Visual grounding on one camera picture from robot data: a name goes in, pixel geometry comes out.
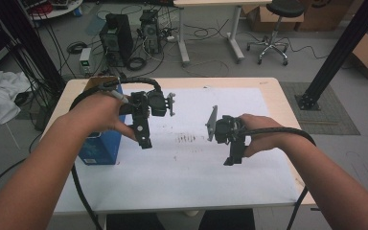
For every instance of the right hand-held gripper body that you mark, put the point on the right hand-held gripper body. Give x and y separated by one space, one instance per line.
226 129

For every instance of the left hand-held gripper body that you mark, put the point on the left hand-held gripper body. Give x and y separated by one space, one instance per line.
156 102

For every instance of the blue cardboard box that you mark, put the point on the blue cardboard box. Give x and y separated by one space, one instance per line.
103 148

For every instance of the person's right hand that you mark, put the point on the person's right hand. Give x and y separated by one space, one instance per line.
265 137

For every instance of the person's left hand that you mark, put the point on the person's left hand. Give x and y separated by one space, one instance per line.
99 111

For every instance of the white power strip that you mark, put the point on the white power strip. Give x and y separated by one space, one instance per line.
171 39

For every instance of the light wooden table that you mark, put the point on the light wooden table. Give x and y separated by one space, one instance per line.
287 102

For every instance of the large black computer tower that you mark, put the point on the large black computer tower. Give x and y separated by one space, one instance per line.
118 41

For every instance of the small black computer tower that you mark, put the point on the small black computer tower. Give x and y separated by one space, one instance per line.
150 30

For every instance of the white power supply unit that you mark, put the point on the white power supply unit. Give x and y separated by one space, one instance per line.
85 60

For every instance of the white table leg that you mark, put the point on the white table leg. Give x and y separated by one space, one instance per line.
103 223

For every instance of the grey floor mat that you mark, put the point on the grey floor mat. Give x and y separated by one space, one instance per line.
329 111

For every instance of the white-legged desk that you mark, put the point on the white-legged desk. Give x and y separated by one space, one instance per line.
223 3

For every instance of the black swivel stool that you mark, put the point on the black swivel stool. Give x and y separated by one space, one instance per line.
284 9

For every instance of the round white table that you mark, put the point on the round white table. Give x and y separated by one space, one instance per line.
59 11

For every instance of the black aluminium post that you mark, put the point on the black aluminium post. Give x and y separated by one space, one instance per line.
341 54

